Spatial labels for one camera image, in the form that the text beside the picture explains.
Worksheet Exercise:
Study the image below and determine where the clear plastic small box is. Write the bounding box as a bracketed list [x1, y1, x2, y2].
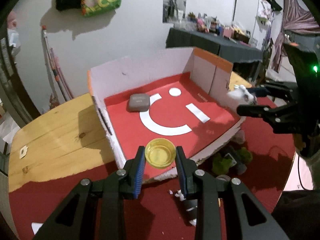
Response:
[224, 153, 237, 167]

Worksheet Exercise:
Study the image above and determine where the dark cloth covered table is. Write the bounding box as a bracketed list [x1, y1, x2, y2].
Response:
[165, 27, 264, 79]

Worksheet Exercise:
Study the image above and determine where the pink curtain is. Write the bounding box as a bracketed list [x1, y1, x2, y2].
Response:
[271, 0, 319, 72]

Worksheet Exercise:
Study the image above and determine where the white cabinet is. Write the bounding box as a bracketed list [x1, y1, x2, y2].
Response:
[233, 0, 272, 50]

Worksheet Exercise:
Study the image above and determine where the wall mirror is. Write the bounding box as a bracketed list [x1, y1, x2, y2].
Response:
[163, 0, 187, 23]

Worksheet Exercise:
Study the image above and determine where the red table cloth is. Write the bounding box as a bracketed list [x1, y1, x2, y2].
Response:
[8, 94, 295, 239]

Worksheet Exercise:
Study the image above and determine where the orange cardboard box tray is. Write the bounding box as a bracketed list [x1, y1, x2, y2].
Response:
[87, 47, 244, 168]

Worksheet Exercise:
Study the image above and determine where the white square smart device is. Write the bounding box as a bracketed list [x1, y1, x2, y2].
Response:
[31, 222, 43, 235]

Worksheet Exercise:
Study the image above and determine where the orange handled broom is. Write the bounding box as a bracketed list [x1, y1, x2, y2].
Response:
[42, 25, 74, 101]

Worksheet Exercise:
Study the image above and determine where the green fluffy ball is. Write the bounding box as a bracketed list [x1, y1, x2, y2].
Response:
[235, 147, 253, 164]
[212, 153, 231, 176]

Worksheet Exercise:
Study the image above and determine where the white fluffy plush toy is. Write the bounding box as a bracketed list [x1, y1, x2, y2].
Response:
[226, 85, 257, 111]

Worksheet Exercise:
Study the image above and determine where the yellow plastic cup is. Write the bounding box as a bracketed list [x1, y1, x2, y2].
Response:
[145, 138, 176, 169]

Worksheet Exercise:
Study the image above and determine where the grey rounded case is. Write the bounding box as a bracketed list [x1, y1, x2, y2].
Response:
[127, 93, 150, 112]

